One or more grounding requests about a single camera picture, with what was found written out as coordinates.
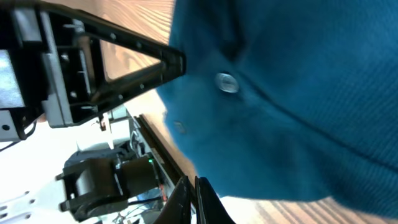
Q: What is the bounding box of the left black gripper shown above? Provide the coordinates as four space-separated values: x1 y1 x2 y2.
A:
1 2 65 142

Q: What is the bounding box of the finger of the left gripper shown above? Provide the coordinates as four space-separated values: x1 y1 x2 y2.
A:
46 6 185 124

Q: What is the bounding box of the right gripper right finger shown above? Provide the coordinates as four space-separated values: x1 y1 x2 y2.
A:
195 177 235 224

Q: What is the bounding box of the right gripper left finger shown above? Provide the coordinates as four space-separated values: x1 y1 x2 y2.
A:
154 176 191 224

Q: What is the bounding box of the blue t-shirt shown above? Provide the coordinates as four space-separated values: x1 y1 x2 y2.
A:
157 0 397 218

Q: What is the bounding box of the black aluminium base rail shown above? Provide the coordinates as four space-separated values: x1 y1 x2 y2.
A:
133 114 196 200

